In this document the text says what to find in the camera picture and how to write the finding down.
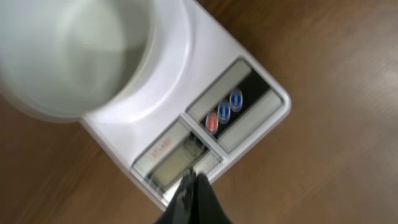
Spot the white digital kitchen scale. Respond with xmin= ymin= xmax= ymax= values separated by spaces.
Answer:
xmin=81 ymin=1 xmax=291 ymax=209

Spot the white round bowl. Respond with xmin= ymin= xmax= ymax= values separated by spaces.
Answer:
xmin=1 ymin=0 xmax=156 ymax=121

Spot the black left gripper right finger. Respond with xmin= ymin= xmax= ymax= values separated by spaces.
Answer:
xmin=192 ymin=173 xmax=232 ymax=224

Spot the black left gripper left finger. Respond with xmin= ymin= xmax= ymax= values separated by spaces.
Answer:
xmin=155 ymin=167 xmax=197 ymax=224

